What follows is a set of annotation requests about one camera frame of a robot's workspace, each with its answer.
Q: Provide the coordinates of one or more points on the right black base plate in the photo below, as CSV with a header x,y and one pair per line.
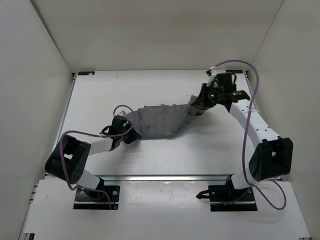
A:
x,y
224,199

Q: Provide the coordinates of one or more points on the aluminium front rail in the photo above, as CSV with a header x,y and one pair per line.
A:
x,y
163,177

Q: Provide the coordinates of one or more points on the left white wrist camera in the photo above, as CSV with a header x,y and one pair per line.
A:
x,y
120,113

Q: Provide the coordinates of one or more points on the grey pleated skirt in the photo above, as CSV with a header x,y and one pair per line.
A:
x,y
164,121

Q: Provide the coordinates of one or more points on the blue corner label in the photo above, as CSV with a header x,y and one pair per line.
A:
x,y
86,73
234,71

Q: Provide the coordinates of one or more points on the right blue corner label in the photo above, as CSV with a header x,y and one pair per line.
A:
x,y
234,71

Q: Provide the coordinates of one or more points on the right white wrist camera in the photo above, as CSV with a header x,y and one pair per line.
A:
x,y
212,74

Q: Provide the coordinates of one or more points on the left blue corner label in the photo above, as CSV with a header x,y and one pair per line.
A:
x,y
86,73

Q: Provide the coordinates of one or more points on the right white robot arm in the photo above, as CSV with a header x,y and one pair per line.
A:
x,y
265,155

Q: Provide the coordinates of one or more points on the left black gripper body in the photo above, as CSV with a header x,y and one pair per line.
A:
x,y
127,127

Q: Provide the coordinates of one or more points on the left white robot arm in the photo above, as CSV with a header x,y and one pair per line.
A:
x,y
68,159

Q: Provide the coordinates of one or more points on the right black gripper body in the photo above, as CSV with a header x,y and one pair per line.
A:
x,y
219,92

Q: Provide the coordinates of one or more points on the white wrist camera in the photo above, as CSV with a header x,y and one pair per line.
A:
x,y
212,74
120,113

